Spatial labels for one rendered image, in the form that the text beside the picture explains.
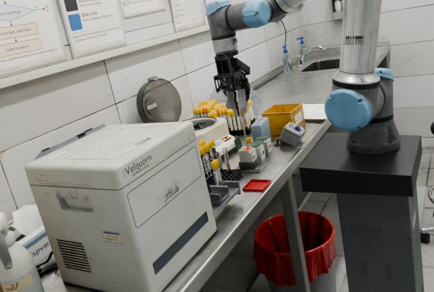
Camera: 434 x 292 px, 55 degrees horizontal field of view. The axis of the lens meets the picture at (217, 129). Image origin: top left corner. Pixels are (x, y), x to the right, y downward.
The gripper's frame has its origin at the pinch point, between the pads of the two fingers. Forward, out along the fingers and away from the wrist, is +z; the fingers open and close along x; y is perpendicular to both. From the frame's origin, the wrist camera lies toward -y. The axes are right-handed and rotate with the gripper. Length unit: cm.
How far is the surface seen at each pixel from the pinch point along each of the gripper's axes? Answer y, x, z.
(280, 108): -45.4, -3.5, 12.3
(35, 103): 30, -57, -16
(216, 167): 19.9, -1.3, 11.1
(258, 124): -18.7, -2.9, 10.6
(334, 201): -142, -12, 108
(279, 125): -32.4, 0.0, 15.9
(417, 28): -239, 41, 11
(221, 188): 27.4, 3.2, 14.2
